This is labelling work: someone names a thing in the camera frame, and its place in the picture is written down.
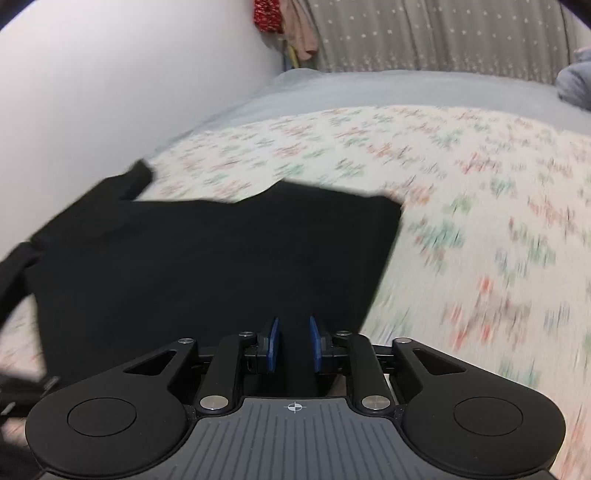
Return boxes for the black pants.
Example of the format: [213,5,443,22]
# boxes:
[0,158,404,480]

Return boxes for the floral white bed sheet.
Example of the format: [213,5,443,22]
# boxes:
[0,104,591,480]

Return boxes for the light blue bed blanket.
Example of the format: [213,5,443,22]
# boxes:
[147,68,590,159]

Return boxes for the red patterned hanging cloth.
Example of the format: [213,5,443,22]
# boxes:
[253,0,283,34]

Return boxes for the blue-grey crumpled blanket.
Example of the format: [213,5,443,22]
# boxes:
[555,47,591,111]

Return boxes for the grey star-patterned curtain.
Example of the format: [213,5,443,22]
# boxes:
[308,0,576,84]

